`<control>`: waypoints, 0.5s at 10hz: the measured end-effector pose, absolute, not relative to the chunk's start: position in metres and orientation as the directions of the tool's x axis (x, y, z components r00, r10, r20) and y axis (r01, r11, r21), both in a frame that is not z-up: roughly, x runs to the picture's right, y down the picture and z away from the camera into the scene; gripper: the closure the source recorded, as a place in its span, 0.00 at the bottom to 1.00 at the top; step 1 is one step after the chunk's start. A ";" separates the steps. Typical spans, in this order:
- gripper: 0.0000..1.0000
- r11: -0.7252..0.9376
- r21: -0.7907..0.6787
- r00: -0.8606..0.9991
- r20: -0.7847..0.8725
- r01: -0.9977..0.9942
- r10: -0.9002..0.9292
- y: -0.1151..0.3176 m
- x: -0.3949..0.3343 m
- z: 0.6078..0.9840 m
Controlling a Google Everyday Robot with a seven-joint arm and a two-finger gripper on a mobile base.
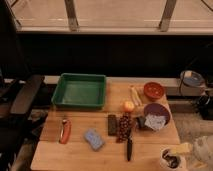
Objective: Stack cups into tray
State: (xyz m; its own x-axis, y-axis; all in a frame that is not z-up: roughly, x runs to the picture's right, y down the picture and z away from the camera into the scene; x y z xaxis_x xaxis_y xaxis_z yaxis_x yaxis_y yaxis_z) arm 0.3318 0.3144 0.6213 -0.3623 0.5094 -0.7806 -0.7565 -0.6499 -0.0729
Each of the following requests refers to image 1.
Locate white cup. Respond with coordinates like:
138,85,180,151
159,149,184,171

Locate blue sponge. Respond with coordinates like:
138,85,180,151
84,129,104,151

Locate round grey dish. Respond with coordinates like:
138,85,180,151
180,70,205,87

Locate blue patterned cloth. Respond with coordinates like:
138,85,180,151
145,114,166,131

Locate orange apple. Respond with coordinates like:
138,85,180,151
123,101,135,112

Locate green plastic tray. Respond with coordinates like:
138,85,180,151
51,73,106,109

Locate yellow banana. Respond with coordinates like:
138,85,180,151
130,86,142,106

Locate dark red grape bunch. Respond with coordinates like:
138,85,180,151
117,113,132,143

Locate black handled knife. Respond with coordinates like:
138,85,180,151
127,134,133,161

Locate purple bowl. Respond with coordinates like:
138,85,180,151
144,103,170,126

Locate black office chair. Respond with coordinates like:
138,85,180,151
0,75,44,171

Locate dark chocolate bar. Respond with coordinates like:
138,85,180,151
108,115,117,136

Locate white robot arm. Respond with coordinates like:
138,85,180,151
169,135,213,171

